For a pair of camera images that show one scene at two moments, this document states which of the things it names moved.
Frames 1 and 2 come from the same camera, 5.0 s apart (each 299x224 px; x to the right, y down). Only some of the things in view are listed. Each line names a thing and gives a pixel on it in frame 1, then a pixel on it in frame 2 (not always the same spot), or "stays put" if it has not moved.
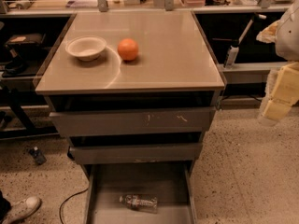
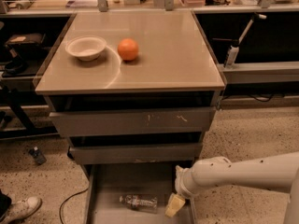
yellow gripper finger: (285, 92) to (175, 204)
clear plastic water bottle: (144, 203) stays put
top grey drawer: (105, 122) stays put
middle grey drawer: (134, 153) stays put
